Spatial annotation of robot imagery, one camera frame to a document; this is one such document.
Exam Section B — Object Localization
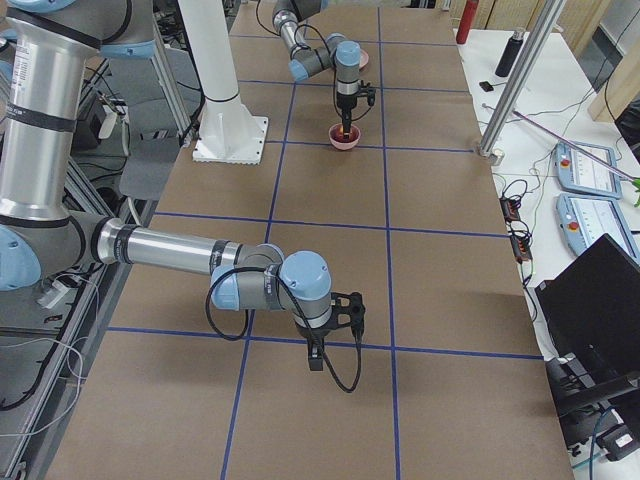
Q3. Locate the pink plate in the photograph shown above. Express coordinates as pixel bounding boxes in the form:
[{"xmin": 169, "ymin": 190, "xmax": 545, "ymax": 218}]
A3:
[{"xmin": 359, "ymin": 49, "xmax": 369, "ymax": 70}]

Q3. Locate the lower blue teach pendant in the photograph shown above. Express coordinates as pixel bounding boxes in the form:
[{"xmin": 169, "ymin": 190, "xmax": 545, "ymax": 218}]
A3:
[{"xmin": 556, "ymin": 193, "xmax": 639, "ymax": 261}]

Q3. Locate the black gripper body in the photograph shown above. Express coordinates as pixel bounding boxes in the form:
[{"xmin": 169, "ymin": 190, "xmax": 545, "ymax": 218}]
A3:
[
  {"xmin": 335, "ymin": 82, "xmax": 376, "ymax": 120},
  {"xmin": 294, "ymin": 292, "xmax": 365, "ymax": 345}
]

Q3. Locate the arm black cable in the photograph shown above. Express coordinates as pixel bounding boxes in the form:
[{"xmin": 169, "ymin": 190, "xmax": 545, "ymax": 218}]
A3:
[{"xmin": 206, "ymin": 266, "xmax": 364, "ymax": 394}]

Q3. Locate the pink bowl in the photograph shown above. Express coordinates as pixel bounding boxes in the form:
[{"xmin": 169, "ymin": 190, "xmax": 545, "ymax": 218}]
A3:
[{"xmin": 328, "ymin": 123, "xmax": 361, "ymax": 151}]

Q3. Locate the red water bottle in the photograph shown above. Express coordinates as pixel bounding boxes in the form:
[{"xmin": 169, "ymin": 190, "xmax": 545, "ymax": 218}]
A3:
[{"xmin": 456, "ymin": 0, "xmax": 479, "ymax": 45}]

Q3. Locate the aluminium frame post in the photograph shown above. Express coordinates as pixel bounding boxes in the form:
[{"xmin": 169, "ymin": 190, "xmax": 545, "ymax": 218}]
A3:
[{"xmin": 477, "ymin": 0, "xmax": 566, "ymax": 166}]

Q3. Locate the black water bottle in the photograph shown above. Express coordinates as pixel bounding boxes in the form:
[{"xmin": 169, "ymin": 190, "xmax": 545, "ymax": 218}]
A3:
[{"xmin": 495, "ymin": 28, "xmax": 526, "ymax": 78}]

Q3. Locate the upper blue teach pendant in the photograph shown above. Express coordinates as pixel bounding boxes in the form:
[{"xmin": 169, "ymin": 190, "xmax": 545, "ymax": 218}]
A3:
[{"xmin": 554, "ymin": 142, "xmax": 622, "ymax": 199}]

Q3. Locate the red apple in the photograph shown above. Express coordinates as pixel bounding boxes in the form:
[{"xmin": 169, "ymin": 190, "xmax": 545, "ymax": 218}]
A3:
[{"xmin": 337, "ymin": 127, "xmax": 352, "ymax": 140}]

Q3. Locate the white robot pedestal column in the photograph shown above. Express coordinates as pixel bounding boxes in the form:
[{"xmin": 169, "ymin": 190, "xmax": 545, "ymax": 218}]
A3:
[{"xmin": 178, "ymin": 0, "xmax": 239, "ymax": 103}]

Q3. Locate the black orange usb hub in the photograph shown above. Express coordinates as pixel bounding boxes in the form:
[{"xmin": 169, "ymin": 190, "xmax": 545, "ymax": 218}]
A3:
[{"xmin": 499, "ymin": 196, "xmax": 533, "ymax": 264}]

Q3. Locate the metal reacher grabber stick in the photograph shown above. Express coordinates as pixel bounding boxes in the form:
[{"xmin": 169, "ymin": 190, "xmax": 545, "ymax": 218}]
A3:
[{"xmin": 511, "ymin": 109, "xmax": 639, "ymax": 193}]

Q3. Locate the black camera cable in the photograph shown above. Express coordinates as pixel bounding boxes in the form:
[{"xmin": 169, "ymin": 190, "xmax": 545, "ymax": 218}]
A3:
[{"xmin": 254, "ymin": 0, "xmax": 377, "ymax": 121}]

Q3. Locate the black laptop computer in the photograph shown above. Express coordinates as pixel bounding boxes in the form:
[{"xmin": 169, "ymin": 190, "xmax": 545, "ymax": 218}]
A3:
[{"xmin": 535, "ymin": 234, "xmax": 639, "ymax": 391}]

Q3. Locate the small black square device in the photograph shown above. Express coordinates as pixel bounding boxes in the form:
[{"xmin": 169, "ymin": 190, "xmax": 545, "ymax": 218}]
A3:
[{"xmin": 479, "ymin": 81, "xmax": 494, "ymax": 92}]

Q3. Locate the blue teach pendant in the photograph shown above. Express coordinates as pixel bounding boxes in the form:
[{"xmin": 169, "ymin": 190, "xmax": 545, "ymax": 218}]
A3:
[
  {"xmin": 556, "ymin": 193, "xmax": 639, "ymax": 261},
  {"xmin": 554, "ymin": 142, "xmax": 622, "ymax": 199}
]

